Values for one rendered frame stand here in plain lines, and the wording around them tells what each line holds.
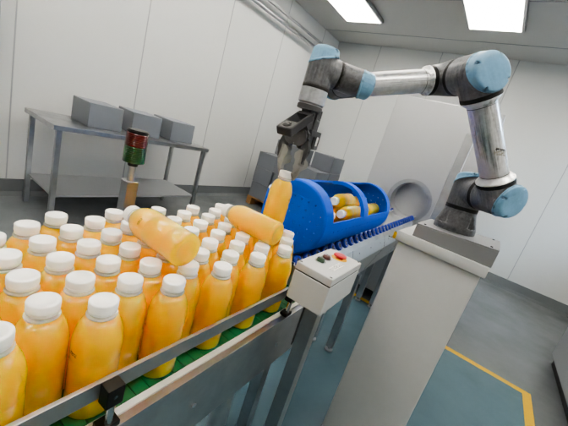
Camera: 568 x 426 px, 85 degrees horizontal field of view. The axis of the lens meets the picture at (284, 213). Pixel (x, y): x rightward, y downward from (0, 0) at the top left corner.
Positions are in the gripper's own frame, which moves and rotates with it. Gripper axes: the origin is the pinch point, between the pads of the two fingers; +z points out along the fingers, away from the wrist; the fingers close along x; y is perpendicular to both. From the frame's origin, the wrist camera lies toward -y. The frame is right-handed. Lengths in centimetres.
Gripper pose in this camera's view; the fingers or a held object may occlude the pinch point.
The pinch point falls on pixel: (286, 173)
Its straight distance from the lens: 91.5
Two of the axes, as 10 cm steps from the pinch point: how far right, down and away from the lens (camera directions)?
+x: -7.9, -3.7, 4.8
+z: -2.8, 9.3, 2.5
